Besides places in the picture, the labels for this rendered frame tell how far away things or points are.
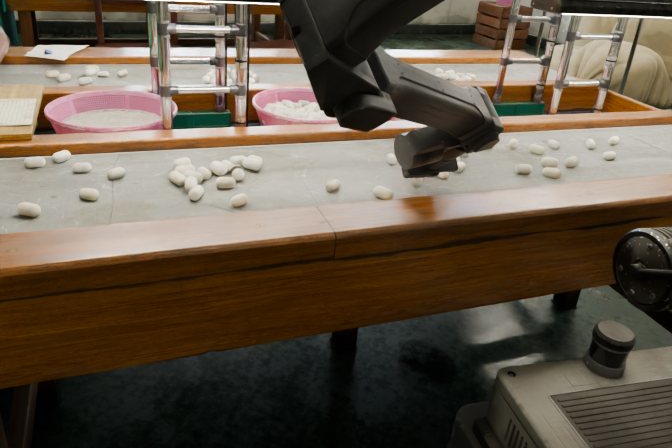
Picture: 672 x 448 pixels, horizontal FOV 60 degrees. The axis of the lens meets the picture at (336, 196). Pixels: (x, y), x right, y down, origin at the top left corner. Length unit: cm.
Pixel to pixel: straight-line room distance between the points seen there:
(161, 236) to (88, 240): 9
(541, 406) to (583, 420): 7
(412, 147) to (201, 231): 33
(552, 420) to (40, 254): 81
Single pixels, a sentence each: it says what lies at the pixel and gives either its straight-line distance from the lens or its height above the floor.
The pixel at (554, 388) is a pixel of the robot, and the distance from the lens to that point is 113.
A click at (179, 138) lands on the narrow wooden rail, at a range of 118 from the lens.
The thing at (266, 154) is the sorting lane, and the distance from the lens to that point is 118.
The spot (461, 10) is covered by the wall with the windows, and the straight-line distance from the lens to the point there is 749.
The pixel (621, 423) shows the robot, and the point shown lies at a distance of 112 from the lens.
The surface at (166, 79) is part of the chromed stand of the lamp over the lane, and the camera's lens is 121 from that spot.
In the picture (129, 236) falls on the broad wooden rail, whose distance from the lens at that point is 84.
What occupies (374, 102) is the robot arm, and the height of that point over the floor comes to 103.
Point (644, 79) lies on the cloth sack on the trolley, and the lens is 412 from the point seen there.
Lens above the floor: 118
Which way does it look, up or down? 26 degrees down
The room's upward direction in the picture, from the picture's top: 5 degrees clockwise
